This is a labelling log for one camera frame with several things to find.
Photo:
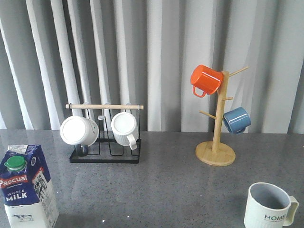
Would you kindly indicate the blue white milk carton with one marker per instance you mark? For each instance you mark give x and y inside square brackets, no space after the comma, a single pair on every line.
[27,188]

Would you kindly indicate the white HOME mug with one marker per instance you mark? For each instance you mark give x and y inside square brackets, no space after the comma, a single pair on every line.
[269,206]

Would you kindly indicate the white ribbed mug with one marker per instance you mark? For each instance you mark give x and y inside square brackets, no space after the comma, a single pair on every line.
[125,130]

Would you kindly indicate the orange mug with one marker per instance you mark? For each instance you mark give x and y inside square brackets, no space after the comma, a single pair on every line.
[205,80]

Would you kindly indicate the white smiley mug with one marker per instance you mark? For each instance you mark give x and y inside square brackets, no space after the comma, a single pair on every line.
[80,132]

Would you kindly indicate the wooden mug tree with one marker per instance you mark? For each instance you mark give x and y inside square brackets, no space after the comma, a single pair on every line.
[214,152]

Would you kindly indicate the blue mug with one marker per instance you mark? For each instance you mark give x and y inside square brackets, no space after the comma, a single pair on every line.
[237,120]

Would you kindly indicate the grey pleated curtain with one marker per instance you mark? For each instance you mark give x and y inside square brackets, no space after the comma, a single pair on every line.
[55,52]

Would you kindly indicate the black wire mug rack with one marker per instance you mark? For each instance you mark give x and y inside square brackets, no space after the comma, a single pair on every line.
[106,149]

